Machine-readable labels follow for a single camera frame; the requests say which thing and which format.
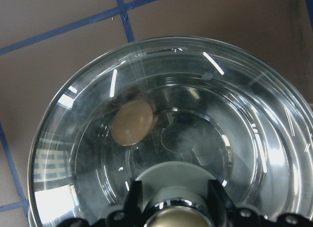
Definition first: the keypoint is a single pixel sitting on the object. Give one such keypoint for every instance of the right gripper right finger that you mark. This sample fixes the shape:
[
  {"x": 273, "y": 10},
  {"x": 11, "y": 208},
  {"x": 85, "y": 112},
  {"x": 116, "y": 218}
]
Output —
[{"x": 224, "y": 213}]

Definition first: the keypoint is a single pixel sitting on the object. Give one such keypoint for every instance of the brown egg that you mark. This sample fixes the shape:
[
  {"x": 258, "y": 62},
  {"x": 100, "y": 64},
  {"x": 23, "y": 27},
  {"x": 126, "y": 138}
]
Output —
[{"x": 132, "y": 122}]

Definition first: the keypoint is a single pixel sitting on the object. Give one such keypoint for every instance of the mint green pot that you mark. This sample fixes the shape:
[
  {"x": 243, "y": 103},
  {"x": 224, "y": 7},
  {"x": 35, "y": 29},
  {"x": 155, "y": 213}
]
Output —
[{"x": 183, "y": 73}]

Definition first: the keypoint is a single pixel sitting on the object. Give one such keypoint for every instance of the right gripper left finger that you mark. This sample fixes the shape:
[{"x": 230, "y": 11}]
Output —
[{"x": 125, "y": 217}]

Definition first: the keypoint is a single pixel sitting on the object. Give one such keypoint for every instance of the glass pot lid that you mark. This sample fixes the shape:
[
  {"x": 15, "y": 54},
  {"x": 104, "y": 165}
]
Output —
[{"x": 171, "y": 139}]

